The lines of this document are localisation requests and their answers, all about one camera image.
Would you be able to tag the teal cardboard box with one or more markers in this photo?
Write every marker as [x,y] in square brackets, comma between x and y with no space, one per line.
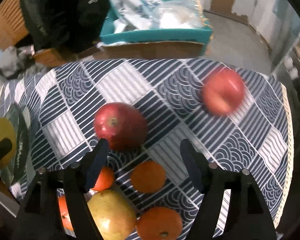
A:
[107,35]

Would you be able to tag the small yellow mango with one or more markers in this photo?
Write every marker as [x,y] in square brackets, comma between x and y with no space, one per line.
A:
[7,131]

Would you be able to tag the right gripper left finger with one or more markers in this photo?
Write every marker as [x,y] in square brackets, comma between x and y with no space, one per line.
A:
[79,178]

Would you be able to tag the white printed plastic bag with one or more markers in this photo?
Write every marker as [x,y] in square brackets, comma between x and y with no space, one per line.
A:
[133,14]

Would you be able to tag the dark red apple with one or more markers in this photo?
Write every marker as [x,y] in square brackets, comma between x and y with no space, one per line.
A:
[223,92]

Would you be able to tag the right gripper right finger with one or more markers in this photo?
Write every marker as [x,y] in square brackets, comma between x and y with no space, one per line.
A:
[211,181]

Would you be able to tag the grey clothes pile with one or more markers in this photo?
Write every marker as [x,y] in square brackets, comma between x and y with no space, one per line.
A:
[18,62]

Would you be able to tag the small orange tangerine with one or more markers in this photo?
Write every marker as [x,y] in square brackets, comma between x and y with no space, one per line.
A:
[105,179]

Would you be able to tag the clear plastic bag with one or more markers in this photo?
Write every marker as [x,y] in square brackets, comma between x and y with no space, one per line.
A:
[179,14]

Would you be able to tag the green glass fruit bowl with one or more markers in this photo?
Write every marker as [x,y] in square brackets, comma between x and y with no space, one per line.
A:
[14,171]

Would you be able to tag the large green mango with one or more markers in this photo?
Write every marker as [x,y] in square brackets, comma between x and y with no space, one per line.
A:
[113,215]

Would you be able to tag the wooden louvered cabinet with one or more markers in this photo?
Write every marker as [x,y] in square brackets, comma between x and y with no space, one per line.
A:
[12,24]

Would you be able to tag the large orange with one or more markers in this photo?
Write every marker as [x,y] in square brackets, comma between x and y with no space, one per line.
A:
[159,223]

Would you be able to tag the brown cardboard box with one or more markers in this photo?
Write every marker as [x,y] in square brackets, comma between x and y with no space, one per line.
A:
[148,50]

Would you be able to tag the black hanging coat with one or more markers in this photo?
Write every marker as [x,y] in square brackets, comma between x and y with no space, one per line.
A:
[65,25]

